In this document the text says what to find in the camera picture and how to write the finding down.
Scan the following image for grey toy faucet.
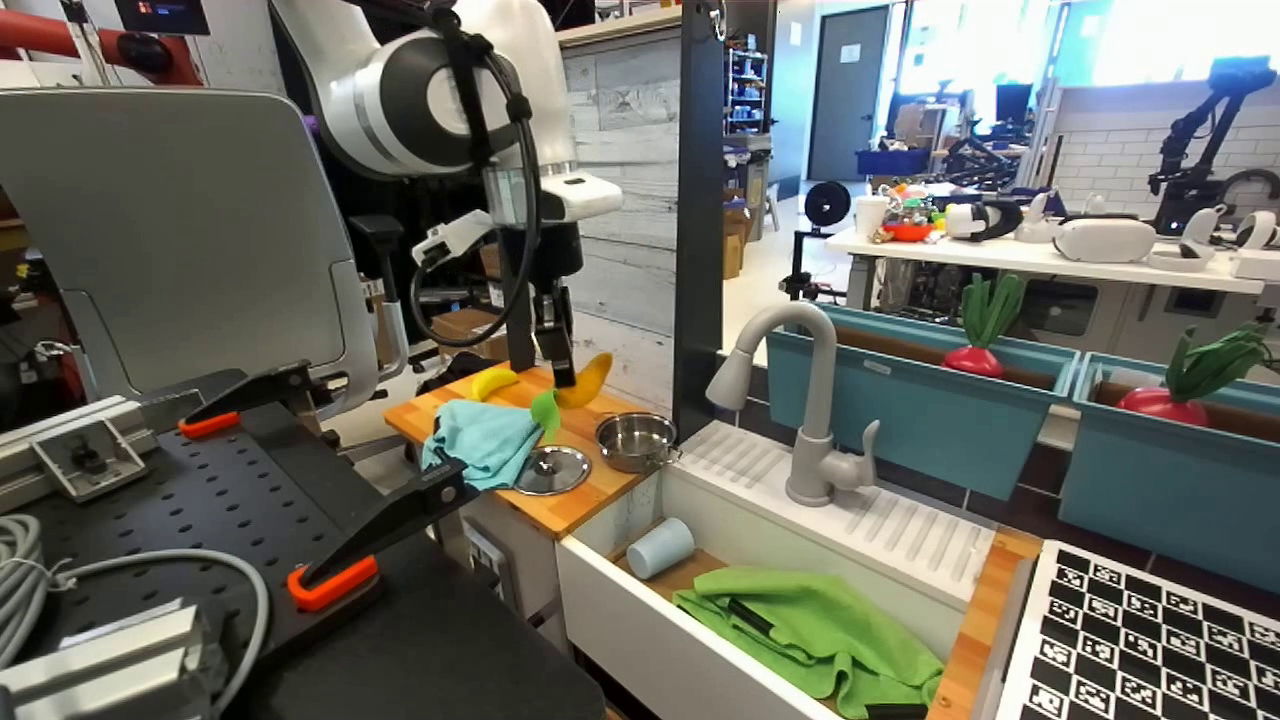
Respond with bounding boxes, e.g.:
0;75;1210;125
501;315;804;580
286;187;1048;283
701;296;888;513

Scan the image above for wooden board strip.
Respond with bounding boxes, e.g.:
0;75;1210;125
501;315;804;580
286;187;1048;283
929;527;1045;720

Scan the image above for large grey panel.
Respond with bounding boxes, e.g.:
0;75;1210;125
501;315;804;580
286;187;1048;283
0;89;386;403

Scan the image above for white VR headset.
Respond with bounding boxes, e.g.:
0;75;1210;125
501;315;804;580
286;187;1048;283
1054;217;1161;270

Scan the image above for white background shelf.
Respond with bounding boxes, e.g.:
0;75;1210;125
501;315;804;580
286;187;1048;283
837;231;1280;299

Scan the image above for white toy sink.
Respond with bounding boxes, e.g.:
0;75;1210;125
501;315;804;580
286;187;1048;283
558;421;1004;720

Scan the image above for teal storage bin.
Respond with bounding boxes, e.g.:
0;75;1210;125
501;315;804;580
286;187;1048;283
766;299;1088;503
1055;350;1280;596

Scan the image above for small metal bowl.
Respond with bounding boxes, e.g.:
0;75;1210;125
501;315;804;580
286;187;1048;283
517;443;597;501

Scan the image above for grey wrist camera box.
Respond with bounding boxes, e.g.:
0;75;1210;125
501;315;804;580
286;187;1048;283
407;210;501;274

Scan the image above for light blue cup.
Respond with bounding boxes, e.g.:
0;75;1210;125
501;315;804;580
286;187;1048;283
624;515;701;586

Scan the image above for green cloth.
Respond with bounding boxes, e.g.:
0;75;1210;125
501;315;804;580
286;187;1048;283
673;564;950;720

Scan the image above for brown cardboard box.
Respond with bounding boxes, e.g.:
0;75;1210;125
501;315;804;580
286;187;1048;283
427;304;512;362

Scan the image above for small steel pot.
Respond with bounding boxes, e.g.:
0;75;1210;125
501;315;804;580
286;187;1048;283
594;410;682;481

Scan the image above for wooden counter top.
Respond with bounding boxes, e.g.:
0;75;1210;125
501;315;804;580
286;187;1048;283
386;363;660;541

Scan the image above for dark grey door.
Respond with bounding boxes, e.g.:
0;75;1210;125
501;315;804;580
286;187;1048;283
807;4;898;187

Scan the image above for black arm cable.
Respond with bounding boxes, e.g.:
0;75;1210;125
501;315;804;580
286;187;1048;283
405;4;547;354

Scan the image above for black perforated breadboard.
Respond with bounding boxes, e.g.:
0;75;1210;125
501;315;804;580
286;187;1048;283
0;398;605;720

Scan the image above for aluminium extrusion bar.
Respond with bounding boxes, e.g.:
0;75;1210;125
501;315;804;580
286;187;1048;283
0;394;183;503
0;596;212;720

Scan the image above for black white calibration board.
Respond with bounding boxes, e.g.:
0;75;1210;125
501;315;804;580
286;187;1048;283
996;538;1280;720

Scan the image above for grey cable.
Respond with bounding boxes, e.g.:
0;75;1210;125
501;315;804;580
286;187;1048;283
0;513;275;713

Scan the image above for colourful toy pile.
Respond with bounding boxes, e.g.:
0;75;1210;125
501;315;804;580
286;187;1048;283
876;186;943;249

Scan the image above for black frame post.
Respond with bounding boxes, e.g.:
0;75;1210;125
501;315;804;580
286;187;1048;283
673;0;731;443

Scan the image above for red plush radish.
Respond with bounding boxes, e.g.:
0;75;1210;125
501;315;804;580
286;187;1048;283
942;270;1031;380
1116;327;1276;430

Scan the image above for yellow toy banana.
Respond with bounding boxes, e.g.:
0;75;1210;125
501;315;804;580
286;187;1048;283
469;363;524;403

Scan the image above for cabinet under counter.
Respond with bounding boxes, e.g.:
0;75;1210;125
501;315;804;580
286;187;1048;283
457;492;565;624

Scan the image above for teal cloth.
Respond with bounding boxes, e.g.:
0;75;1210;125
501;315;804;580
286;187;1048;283
419;398;551;496

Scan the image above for black spool on stand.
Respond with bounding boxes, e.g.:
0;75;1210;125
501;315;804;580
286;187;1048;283
782;177;856;304

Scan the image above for black clamp orange tips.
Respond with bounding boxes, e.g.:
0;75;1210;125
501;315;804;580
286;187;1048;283
286;458;472;616
176;362;338;443

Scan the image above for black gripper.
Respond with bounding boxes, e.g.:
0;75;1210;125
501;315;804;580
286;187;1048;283
497;217;594;378

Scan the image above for red padded bar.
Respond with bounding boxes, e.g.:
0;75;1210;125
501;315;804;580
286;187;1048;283
0;4;209;92

